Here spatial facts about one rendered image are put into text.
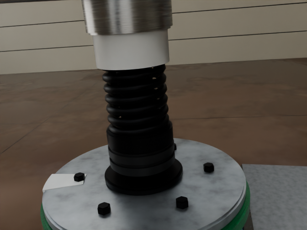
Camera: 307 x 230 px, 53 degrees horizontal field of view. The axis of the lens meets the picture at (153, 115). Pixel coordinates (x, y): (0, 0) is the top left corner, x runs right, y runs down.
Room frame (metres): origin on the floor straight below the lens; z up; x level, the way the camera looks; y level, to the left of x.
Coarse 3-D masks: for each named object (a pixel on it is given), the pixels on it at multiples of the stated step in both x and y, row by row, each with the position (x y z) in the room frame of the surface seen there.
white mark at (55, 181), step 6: (54, 174) 0.32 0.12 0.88; (60, 174) 0.31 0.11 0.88; (66, 174) 0.31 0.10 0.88; (72, 174) 0.31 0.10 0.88; (48, 180) 0.30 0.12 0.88; (54, 180) 0.30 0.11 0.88; (60, 180) 0.30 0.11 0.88; (66, 180) 0.30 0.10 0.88; (72, 180) 0.30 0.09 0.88; (48, 186) 0.29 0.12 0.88; (54, 186) 0.29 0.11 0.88; (60, 186) 0.29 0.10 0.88; (66, 186) 0.29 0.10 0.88
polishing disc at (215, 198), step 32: (96, 160) 0.34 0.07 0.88; (192, 160) 0.32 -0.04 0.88; (224, 160) 0.32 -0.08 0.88; (64, 192) 0.28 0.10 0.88; (96, 192) 0.27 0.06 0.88; (128, 192) 0.26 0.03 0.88; (160, 192) 0.26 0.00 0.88; (192, 192) 0.26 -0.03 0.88; (224, 192) 0.25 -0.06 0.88; (64, 224) 0.23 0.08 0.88; (96, 224) 0.22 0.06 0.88; (128, 224) 0.22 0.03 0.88; (160, 224) 0.21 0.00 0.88; (192, 224) 0.21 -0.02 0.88; (224, 224) 0.22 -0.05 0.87
